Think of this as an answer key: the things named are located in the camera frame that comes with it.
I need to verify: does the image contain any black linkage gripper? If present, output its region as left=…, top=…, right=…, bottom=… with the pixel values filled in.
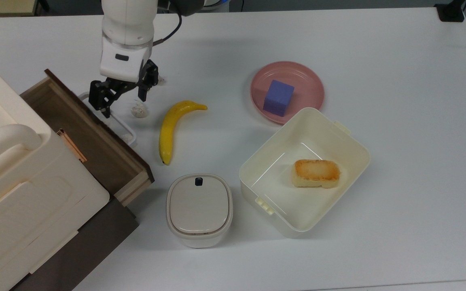
left=89, top=60, right=160, bottom=119

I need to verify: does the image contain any wooden drawer with white handle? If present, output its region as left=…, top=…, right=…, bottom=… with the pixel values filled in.
left=20, top=69, right=155, bottom=207

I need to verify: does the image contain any white drawer cabinet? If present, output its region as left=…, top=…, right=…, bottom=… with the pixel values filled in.
left=0, top=51, right=110, bottom=291

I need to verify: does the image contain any dark wood drawer cabinet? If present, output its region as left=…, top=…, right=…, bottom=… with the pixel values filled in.
left=10, top=197, right=140, bottom=291

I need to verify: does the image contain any cream open plastic container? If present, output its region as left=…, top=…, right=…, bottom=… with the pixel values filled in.
left=239, top=107, right=371, bottom=238

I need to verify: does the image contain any yellow banana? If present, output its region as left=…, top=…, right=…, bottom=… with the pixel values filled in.
left=159, top=100, right=208, bottom=165

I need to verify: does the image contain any small cream lidded bin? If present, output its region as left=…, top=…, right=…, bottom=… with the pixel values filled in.
left=166, top=174, right=233, bottom=249

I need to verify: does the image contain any beige side desk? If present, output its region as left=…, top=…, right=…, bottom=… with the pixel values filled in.
left=0, top=0, right=42, bottom=17

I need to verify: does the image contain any purple cube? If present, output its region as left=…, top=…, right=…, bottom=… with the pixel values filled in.
left=263, top=80, right=295, bottom=117

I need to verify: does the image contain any pink plate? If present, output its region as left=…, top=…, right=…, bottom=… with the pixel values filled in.
left=250, top=61, right=325, bottom=124

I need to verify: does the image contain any toasted bread piece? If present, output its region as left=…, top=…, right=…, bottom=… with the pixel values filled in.
left=292, top=159, right=341, bottom=189

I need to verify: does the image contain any black table clamp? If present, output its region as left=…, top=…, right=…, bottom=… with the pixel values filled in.
left=434, top=0, right=466, bottom=22

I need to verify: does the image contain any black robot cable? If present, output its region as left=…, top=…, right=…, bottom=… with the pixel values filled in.
left=152, top=8, right=183, bottom=46

